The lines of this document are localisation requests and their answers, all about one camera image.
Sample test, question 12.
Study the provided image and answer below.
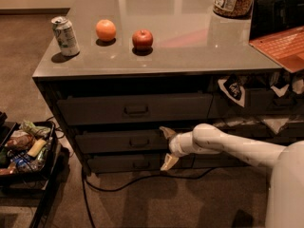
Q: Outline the black white snack bag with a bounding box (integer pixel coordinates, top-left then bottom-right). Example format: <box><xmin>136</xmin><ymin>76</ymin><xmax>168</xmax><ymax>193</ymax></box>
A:
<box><xmin>218</xmin><ymin>75</ymin><xmax>245</xmax><ymax>107</ymax></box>

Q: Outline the orange laptop keyboard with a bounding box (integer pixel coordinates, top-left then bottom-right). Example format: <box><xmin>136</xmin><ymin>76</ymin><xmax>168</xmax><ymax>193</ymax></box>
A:
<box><xmin>249</xmin><ymin>26</ymin><xmax>304</xmax><ymax>73</ymax></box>

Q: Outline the black bin of groceries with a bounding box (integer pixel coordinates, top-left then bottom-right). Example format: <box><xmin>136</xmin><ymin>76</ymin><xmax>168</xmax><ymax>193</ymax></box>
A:
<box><xmin>0</xmin><ymin>121</ymin><xmax>58</xmax><ymax>186</ymax></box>

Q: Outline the grey drawer cabinet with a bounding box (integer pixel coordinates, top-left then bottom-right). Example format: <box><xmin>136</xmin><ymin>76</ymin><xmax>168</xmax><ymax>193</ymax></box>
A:
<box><xmin>32</xmin><ymin>0</ymin><xmax>304</xmax><ymax>177</ymax></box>

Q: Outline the orange fruit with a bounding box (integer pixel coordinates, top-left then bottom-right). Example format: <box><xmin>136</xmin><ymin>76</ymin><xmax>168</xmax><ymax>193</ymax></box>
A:
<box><xmin>96</xmin><ymin>19</ymin><xmax>116</xmax><ymax>42</ymax></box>

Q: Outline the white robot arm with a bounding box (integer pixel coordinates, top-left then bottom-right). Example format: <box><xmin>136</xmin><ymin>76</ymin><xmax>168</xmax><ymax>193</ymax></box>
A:
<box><xmin>161</xmin><ymin>123</ymin><xmax>304</xmax><ymax>228</ymax></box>

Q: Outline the brown snack bag in bin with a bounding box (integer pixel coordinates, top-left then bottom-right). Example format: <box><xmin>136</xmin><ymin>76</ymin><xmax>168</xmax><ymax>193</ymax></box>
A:
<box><xmin>5</xmin><ymin>135</ymin><xmax>35</xmax><ymax>151</ymax></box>

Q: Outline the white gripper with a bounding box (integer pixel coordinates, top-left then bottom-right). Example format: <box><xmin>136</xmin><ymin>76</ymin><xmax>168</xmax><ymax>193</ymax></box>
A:
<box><xmin>160</xmin><ymin>126</ymin><xmax>195</xmax><ymax>171</ymax></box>

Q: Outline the yellow sponge in bin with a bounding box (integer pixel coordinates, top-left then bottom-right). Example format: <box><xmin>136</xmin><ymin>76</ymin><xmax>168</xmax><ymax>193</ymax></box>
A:
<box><xmin>28</xmin><ymin>139</ymin><xmax>47</xmax><ymax>158</ymax></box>

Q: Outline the green bag in bin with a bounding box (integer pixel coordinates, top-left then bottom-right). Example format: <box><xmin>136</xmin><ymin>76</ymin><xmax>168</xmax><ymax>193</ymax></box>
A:
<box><xmin>19</xmin><ymin>121</ymin><xmax>50</xmax><ymax>138</ymax></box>

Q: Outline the white green soda can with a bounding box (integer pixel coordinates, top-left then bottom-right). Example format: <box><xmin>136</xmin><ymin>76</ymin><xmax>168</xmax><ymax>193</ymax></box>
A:
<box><xmin>51</xmin><ymin>16</ymin><xmax>80</xmax><ymax>57</ymax></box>

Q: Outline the red apple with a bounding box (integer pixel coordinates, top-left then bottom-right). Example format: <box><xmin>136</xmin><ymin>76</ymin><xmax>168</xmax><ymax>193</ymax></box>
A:
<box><xmin>132</xmin><ymin>29</ymin><xmax>153</xmax><ymax>51</ymax></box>

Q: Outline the large jar of nuts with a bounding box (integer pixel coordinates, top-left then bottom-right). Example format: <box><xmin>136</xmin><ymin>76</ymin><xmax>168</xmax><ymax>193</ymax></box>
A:
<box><xmin>214</xmin><ymin>0</ymin><xmax>253</xmax><ymax>18</ymax></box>

